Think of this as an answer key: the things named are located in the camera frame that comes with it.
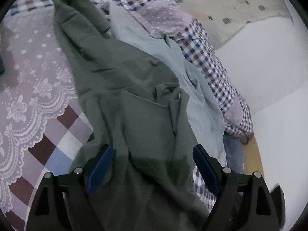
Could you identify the dark green shirt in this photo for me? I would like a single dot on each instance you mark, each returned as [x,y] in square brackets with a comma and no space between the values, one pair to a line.
[134,103]

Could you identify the light grey-blue shirt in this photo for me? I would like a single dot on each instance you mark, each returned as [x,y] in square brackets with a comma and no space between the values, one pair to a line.
[203,112]

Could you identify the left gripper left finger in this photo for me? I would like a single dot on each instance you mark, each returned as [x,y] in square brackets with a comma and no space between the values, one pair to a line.
[62,202]

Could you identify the checkered bed sheet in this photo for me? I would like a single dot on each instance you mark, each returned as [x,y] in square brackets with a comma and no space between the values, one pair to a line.
[42,124]

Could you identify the pineapple print curtain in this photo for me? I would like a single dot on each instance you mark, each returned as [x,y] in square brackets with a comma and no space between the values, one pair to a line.
[223,19]

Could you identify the wooden bed frame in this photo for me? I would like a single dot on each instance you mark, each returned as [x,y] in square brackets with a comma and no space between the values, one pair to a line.
[253,161]

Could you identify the checkered folded quilt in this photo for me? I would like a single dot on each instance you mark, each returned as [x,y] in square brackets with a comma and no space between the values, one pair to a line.
[166,16]

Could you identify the blue denim pillow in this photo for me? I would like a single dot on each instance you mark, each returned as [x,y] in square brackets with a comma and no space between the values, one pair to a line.
[234,153]

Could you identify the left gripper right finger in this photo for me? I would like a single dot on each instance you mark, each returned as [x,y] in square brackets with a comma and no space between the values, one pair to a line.
[243,201]

